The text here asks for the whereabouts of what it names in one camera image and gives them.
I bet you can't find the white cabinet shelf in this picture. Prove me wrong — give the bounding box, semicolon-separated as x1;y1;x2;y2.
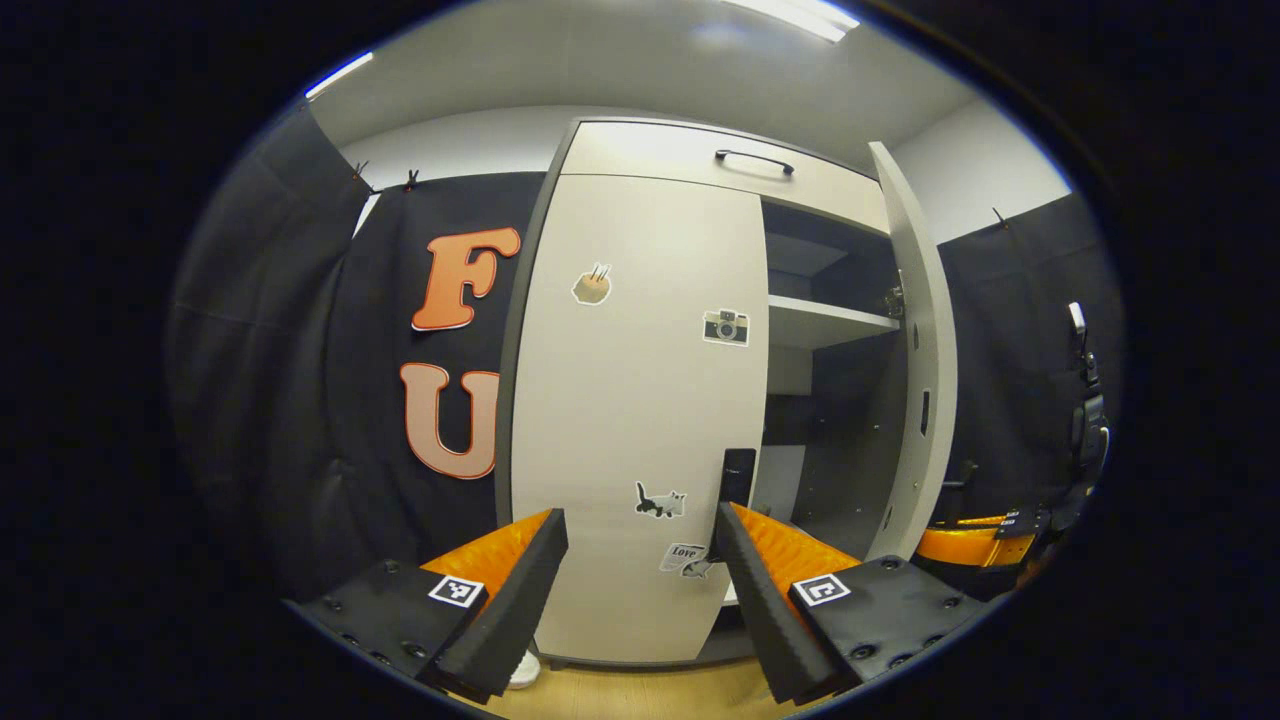
767;294;901;351

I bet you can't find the white cabinet door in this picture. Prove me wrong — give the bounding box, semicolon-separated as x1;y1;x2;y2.
508;172;771;666
865;140;959;563

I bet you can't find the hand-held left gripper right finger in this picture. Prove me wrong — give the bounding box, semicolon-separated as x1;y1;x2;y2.
713;503;996;706

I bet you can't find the white double-door shoe cabinet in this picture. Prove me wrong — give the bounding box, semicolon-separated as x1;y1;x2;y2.
495;117;959;669

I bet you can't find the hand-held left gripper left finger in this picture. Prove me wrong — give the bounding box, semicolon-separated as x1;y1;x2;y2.
283;508;569;706

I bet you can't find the white cabinet drawer front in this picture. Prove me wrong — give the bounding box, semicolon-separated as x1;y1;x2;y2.
558;120;891;236

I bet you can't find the black backdrop cloth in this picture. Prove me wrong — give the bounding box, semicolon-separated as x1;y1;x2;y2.
165;105;549;601
935;190;1126;591

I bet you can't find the black drawer handle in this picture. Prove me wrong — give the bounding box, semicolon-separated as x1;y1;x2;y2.
714;149;796;178

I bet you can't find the long ceiling light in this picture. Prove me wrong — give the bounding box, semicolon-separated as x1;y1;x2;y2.
303;50;376;101
720;0;861;44

